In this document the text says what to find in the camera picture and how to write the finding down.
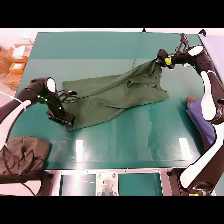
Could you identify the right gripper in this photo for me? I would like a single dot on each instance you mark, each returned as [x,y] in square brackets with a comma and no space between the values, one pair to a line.
[163,57]

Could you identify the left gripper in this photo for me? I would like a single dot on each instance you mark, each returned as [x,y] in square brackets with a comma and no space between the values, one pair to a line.
[61,117]

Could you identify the dark green shirt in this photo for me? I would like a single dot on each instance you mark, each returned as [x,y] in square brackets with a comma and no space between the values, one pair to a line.
[110,96]

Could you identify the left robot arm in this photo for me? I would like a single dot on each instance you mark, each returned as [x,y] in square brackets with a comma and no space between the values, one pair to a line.
[40,87]

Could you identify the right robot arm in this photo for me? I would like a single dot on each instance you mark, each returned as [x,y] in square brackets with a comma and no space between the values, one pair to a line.
[206,100]

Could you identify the brown garment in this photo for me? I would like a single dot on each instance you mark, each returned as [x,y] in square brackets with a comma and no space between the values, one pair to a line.
[23,153]

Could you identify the silver frame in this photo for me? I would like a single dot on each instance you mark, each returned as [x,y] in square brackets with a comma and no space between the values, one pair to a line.
[106,184]

